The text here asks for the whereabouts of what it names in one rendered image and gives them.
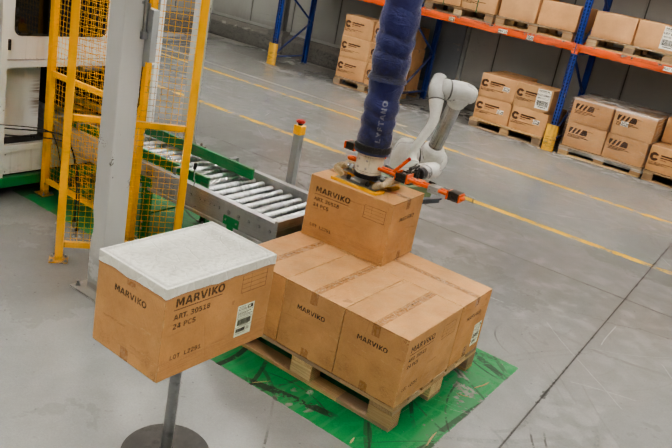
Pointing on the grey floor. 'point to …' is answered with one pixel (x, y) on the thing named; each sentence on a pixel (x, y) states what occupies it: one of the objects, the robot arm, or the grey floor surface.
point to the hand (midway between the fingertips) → (405, 177)
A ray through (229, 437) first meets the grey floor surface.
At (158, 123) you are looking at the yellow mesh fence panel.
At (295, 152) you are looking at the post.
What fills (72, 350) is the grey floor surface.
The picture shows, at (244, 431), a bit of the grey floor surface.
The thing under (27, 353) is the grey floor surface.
